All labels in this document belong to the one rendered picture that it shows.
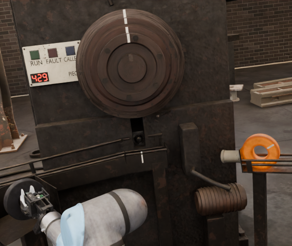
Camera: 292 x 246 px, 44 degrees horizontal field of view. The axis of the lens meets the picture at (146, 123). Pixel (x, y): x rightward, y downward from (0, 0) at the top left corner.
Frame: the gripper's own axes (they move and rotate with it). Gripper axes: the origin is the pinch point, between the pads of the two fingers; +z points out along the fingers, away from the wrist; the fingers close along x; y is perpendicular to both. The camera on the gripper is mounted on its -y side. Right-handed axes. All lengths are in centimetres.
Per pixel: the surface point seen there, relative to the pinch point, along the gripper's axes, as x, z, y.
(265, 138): -86, -45, 17
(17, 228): 4.8, -1.5, -12.8
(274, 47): -687, 282, -106
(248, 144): -84, -39, 13
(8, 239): 9.8, -5.6, -12.3
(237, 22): -621, 342, -57
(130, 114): -53, 3, 18
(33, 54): -28, 43, 38
